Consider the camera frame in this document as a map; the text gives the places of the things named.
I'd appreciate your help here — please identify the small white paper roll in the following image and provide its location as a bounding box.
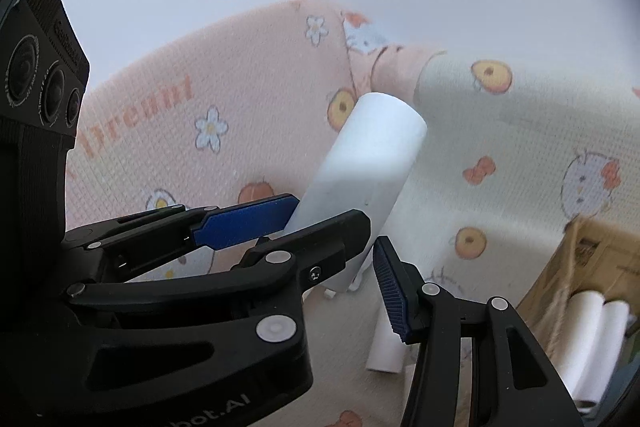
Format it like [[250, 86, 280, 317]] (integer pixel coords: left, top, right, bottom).
[[366, 306, 407, 374]]

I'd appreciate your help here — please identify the white paper roll in box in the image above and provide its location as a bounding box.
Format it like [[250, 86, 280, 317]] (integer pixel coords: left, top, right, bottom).
[[551, 291, 604, 395]]

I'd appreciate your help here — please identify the brown cardboard box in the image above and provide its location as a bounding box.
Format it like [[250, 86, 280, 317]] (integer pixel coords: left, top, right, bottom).
[[518, 217, 639, 362]]

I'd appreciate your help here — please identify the pink cartoon print mat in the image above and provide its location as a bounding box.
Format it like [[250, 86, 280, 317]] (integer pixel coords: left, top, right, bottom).
[[65, 0, 433, 228]]

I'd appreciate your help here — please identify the cream cartoon print mat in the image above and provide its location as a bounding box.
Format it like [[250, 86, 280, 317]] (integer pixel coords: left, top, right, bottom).
[[294, 51, 640, 427]]

